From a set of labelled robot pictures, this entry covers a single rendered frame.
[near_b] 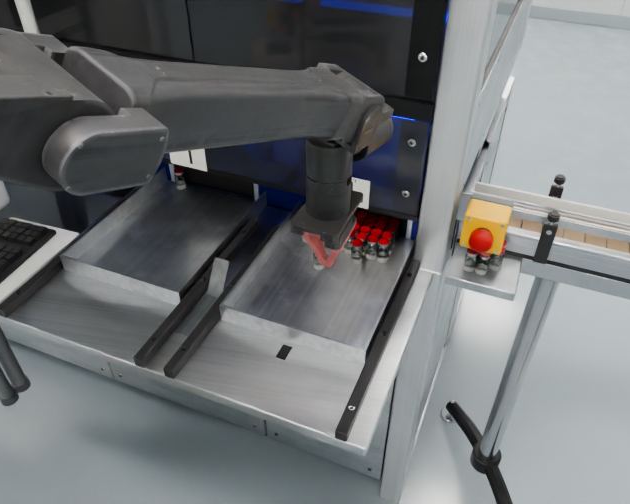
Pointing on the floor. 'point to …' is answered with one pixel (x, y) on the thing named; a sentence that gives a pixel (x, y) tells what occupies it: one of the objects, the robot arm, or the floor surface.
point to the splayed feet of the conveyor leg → (478, 452)
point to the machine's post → (439, 213)
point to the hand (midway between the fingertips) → (326, 260)
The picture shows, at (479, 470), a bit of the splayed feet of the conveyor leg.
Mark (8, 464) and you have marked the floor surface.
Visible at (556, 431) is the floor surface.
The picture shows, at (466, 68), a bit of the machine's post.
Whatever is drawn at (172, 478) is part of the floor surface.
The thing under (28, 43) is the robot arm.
